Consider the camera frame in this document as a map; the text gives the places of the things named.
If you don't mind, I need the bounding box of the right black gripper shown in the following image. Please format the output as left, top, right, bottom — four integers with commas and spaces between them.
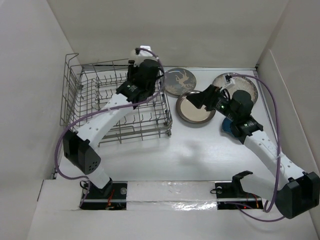
185, 84, 238, 122

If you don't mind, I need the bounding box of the cream plate with metallic rim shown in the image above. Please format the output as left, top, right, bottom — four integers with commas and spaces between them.
175, 90, 216, 124

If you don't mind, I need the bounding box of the cream three-section divided plate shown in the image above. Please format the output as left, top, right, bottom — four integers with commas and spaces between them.
129, 48, 140, 62

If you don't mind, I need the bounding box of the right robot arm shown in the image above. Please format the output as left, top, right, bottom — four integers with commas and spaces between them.
187, 85, 320, 219

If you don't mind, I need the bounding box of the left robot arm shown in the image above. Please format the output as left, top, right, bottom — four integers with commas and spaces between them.
62, 59, 161, 199

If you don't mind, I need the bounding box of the grey plate with deer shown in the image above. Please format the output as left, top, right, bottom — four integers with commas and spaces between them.
164, 68, 197, 97

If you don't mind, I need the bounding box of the dark blue plate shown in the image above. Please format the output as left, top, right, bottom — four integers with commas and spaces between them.
221, 117, 234, 137

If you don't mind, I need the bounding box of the speckled beige round plate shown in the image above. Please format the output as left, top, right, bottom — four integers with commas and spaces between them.
212, 72, 259, 104

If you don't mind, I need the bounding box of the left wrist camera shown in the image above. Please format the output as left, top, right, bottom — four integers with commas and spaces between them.
134, 45, 154, 67

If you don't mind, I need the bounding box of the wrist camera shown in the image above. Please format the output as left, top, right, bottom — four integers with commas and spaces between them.
223, 74, 235, 89
134, 45, 154, 67

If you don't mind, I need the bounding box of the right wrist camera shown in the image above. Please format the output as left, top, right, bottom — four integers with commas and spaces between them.
223, 74, 235, 89

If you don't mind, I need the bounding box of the grey wire dish rack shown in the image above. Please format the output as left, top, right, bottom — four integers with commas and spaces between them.
58, 49, 173, 148

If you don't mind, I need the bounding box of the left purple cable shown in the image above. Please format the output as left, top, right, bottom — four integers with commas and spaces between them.
54, 47, 166, 208

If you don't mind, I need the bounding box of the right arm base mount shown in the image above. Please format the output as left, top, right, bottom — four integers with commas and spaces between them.
210, 170, 264, 210

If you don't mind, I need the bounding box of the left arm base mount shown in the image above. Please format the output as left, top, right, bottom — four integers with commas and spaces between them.
79, 180, 128, 211

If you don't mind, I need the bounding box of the metal rail bar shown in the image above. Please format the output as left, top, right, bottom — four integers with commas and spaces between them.
85, 195, 262, 203

